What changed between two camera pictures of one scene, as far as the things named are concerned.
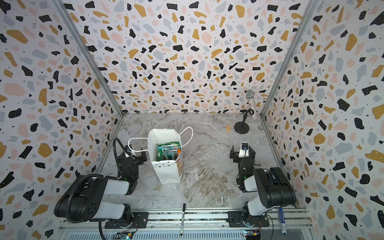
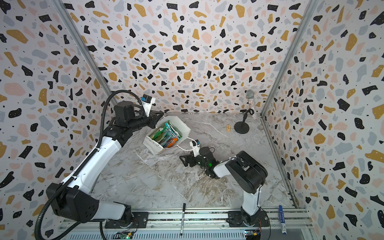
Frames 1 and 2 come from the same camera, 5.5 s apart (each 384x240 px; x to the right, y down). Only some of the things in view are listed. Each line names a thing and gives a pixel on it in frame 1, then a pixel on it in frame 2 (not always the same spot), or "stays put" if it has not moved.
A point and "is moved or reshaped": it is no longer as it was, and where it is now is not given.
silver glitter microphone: [249, 94] stays put
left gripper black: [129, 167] to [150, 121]
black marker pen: [183, 211] stays put
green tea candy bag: [168, 151] to [157, 135]
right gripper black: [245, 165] to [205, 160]
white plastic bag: [165, 151] is moved or reshaped
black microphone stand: [243, 127] stays put
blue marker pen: [283, 227] stays put
